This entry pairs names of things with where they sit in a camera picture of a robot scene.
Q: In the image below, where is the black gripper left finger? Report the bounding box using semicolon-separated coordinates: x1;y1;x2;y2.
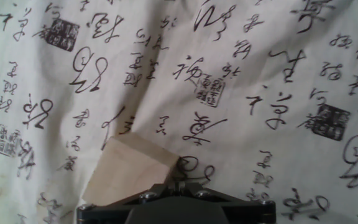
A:
76;182;177;224

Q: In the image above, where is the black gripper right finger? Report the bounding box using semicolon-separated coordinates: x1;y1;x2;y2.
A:
175;182;276;224

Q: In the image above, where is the light wooden cube block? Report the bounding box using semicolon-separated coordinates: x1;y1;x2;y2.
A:
81;131;180;207

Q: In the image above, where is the beige calligraphy print tablecloth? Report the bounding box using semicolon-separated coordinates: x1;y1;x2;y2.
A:
0;0;358;224

